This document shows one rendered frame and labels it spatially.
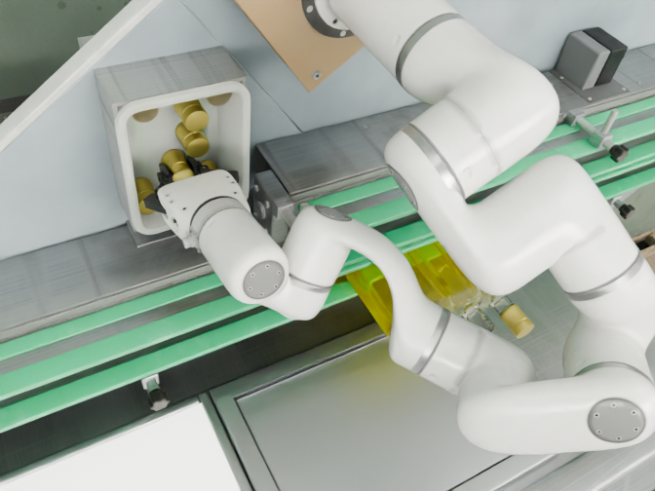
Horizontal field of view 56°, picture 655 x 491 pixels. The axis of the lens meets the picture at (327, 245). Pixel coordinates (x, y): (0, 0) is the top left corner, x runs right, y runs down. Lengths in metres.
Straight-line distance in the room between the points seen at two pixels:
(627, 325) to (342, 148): 0.51
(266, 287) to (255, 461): 0.37
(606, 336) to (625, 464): 0.46
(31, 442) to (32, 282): 0.26
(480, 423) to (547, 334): 0.62
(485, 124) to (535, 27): 0.66
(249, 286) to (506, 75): 0.34
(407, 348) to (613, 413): 0.22
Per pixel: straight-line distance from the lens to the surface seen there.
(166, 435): 1.01
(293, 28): 0.80
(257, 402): 1.03
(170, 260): 0.96
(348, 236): 0.69
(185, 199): 0.80
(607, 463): 1.14
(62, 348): 0.92
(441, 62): 0.65
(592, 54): 1.30
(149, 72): 0.83
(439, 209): 0.60
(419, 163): 0.59
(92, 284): 0.95
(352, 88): 1.04
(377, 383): 1.07
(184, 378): 1.10
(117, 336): 0.91
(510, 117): 0.61
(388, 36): 0.70
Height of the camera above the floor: 1.46
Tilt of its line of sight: 33 degrees down
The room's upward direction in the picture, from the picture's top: 145 degrees clockwise
